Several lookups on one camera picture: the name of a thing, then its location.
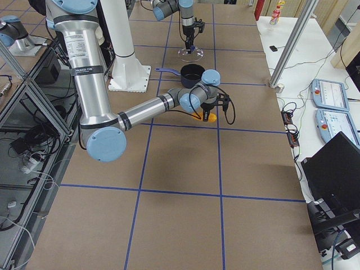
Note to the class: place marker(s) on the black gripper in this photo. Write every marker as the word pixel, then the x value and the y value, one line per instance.
pixel 208 106
pixel 187 32

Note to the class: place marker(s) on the yellow corn cob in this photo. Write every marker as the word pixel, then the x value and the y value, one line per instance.
pixel 199 116

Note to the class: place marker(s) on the glass pot lid blue knob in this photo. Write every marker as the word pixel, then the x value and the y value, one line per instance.
pixel 190 56

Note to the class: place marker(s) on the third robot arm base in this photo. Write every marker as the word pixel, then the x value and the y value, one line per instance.
pixel 17 39

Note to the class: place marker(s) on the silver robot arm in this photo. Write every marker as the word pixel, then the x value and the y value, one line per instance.
pixel 103 132
pixel 163 9

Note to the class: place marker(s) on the small black square device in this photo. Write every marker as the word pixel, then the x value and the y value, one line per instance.
pixel 273 48

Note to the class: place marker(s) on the red patterned plastic bottle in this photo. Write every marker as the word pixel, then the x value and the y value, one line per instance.
pixel 276 13

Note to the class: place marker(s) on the upper teach pendant tablet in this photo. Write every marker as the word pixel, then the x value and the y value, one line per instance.
pixel 329 95

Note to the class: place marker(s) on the teach pendant tablet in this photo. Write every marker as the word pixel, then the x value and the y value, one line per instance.
pixel 331 122
pixel 329 95

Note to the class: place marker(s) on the lower teach pendant tablet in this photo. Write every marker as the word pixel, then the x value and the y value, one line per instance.
pixel 331 122

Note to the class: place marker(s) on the black laptop on stand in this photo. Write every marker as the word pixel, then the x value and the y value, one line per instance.
pixel 333 176

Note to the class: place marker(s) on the blue saucepan with handle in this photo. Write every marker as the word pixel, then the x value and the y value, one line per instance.
pixel 190 74

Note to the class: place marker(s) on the white camera stand column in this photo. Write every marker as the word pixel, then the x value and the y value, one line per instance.
pixel 128 74

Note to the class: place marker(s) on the aluminium frame post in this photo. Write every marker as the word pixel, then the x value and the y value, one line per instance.
pixel 292 41

